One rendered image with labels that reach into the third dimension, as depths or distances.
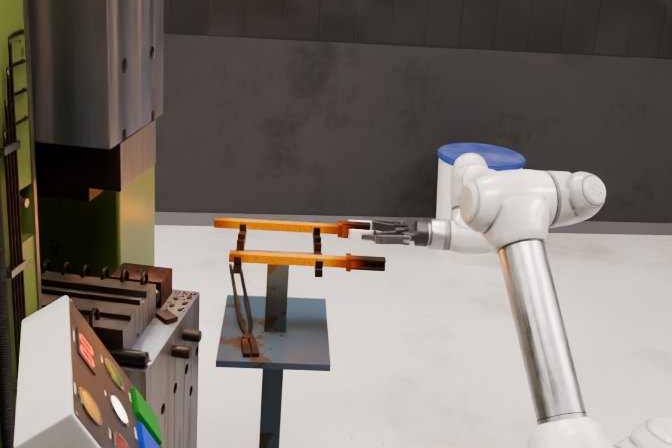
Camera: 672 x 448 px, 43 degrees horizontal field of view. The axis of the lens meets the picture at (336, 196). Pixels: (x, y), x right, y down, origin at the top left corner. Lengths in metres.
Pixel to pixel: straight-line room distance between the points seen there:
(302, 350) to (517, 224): 0.77
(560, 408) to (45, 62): 1.17
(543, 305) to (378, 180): 3.28
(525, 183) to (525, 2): 3.20
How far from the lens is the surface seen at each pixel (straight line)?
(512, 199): 1.86
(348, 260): 2.21
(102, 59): 1.55
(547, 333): 1.81
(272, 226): 2.44
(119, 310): 1.83
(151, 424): 1.43
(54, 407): 1.15
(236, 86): 4.81
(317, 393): 3.44
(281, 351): 2.33
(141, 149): 1.74
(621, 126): 5.39
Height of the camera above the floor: 1.80
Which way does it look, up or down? 19 degrees down
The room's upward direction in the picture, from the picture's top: 4 degrees clockwise
